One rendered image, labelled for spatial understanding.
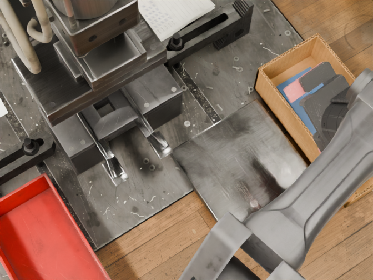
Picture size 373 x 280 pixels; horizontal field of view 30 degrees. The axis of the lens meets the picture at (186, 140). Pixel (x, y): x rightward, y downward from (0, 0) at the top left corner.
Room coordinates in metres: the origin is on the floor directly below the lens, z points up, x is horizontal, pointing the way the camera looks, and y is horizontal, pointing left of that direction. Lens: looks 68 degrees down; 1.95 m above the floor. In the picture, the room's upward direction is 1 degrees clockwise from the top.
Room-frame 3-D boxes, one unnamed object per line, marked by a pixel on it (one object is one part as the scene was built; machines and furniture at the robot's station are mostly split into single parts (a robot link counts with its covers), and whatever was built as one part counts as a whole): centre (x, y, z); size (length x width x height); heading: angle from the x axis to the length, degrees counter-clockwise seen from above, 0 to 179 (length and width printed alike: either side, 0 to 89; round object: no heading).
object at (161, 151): (0.39, 0.05, 0.98); 0.07 x 0.02 x 0.01; 34
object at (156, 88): (0.45, 0.12, 0.98); 0.20 x 0.10 x 0.01; 124
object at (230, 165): (0.37, -0.09, 0.91); 0.17 x 0.16 x 0.02; 124
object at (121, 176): (0.35, 0.11, 0.98); 0.07 x 0.02 x 0.01; 34
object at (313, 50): (0.45, -0.23, 0.93); 0.25 x 0.13 x 0.08; 34
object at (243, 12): (0.62, -0.07, 0.95); 0.06 x 0.03 x 0.09; 124
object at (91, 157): (0.45, 0.12, 0.94); 0.20 x 0.10 x 0.07; 124
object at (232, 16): (0.58, -0.02, 0.95); 0.15 x 0.03 x 0.10; 124
